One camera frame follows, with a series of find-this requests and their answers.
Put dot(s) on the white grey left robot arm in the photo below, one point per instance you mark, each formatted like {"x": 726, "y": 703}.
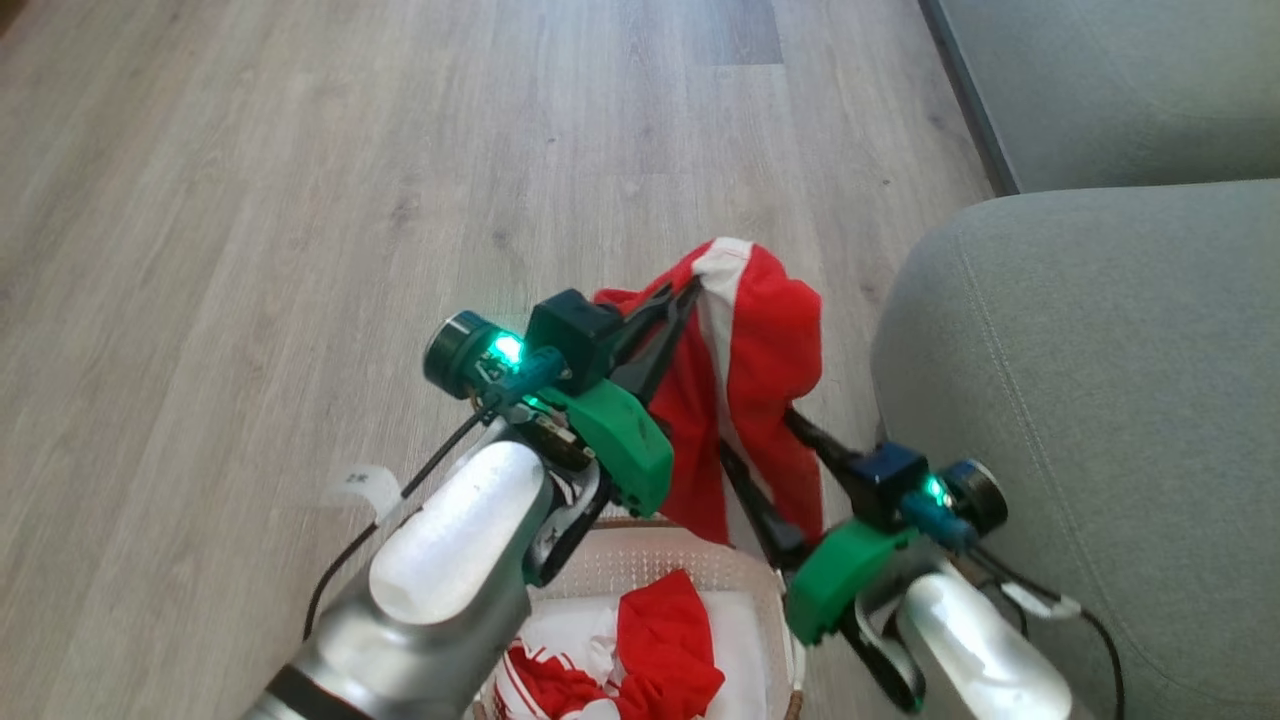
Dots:
{"x": 455, "y": 560}

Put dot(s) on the black right cylinder green light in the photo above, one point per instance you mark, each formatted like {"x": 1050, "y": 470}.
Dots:
{"x": 975, "y": 495}

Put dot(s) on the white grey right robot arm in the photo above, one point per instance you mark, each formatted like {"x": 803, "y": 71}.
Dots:
{"x": 975, "y": 650}

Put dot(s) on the dark wrist camera box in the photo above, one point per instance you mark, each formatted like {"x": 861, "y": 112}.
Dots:
{"x": 888, "y": 480}
{"x": 572, "y": 332}

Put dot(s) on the dark right wrist camera box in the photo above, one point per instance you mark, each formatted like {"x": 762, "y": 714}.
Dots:
{"x": 888, "y": 480}

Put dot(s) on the pale perforated laundry basket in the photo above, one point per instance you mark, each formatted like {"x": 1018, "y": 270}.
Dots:
{"x": 640, "y": 560}

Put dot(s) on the plain red cloth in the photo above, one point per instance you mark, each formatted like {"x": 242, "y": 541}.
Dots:
{"x": 665, "y": 645}

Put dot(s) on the grey fabric sofa seat cushion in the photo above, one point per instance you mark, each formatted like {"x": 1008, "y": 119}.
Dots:
{"x": 1130, "y": 90}

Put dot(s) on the black cylinder green light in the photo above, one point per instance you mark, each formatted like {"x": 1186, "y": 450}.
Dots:
{"x": 975, "y": 495}
{"x": 462, "y": 352}

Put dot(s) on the red white striped cloth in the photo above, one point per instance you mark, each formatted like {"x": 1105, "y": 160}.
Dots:
{"x": 540, "y": 688}

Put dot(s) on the dark sofa base strip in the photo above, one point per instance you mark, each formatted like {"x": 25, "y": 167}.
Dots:
{"x": 965, "y": 95}

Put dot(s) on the red and white garment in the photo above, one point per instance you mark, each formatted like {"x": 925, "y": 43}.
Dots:
{"x": 745, "y": 340}

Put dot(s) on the red white clothes in basket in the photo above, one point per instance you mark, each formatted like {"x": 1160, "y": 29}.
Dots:
{"x": 745, "y": 640}

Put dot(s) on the black left cylinder green light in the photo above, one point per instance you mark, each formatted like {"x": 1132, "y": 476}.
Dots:
{"x": 462, "y": 352}

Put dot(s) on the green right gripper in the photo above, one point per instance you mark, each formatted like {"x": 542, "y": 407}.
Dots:
{"x": 838, "y": 585}

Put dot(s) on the dark left wrist camera box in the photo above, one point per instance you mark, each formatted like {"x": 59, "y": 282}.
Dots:
{"x": 572, "y": 332}

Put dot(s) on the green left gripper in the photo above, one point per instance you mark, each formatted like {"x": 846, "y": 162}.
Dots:
{"x": 625, "y": 445}

